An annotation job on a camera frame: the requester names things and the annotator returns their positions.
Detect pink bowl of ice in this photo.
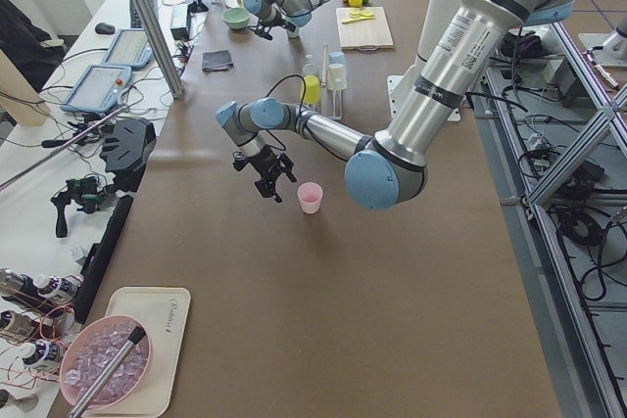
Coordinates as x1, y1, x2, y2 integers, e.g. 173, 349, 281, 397
59, 315, 152, 410

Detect black keyboard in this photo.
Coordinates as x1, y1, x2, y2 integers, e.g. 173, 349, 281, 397
128, 0, 159, 30

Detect clear small cup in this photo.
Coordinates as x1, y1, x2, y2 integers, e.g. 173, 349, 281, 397
302, 54, 319, 77

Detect cream plastic tray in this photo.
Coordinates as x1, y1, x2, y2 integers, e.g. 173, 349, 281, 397
84, 287, 191, 417

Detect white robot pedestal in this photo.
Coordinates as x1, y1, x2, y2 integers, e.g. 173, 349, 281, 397
387, 0, 459, 118

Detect mint green bowl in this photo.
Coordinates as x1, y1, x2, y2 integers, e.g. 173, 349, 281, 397
222, 7, 251, 30

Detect light blue plastic cup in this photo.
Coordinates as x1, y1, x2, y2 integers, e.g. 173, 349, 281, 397
329, 51, 346, 65

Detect grey folded cloth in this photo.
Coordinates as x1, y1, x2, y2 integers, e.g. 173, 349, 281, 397
202, 50, 233, 72

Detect yellow plastic knife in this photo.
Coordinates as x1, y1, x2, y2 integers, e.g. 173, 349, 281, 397
341, 17, 372, 24

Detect yellow plastic cup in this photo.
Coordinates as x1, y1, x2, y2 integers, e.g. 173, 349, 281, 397
301, 74, 321, 105

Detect blue teach pendant near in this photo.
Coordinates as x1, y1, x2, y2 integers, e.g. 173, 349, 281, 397
61, 65, 132, 114

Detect black power box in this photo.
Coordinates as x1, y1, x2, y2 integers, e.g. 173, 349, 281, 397
169, 4, 191, 41

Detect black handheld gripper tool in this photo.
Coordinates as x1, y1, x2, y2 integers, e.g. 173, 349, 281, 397
50, 176, 119, 239

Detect white cup holder rack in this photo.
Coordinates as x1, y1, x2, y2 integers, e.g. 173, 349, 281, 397
309, 43, 345, 120

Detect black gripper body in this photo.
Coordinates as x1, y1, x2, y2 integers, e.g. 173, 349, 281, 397
255, 11, 289, 31
233, 147, 282, 181

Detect aluminium frame post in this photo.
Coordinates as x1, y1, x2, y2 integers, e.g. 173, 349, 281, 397
131, 0, 184, 100

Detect mint green plastic cup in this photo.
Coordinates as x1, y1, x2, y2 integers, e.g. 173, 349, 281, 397
287, 26, 300, 39

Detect lemon slices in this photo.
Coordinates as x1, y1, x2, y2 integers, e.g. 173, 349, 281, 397
348, 9, 374, 21

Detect pink plastic cup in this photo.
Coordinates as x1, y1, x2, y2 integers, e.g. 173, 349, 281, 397
297, 182, 323, 214

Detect blue teach pendant far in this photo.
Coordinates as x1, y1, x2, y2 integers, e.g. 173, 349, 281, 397
102, 28, 153, 70

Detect wooden cutting board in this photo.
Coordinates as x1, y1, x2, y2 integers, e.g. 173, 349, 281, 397
336, 7, 394, 50

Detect blue teach pendant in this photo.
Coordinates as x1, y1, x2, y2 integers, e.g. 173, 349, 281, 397
61, 65, 132, 114
102, 28, 153, 70

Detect white plastic cup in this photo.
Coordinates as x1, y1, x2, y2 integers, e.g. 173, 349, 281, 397
327, 63, 348, 91

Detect black computer mouse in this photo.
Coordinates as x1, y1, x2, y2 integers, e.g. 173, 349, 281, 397
94, 23, 116, 35

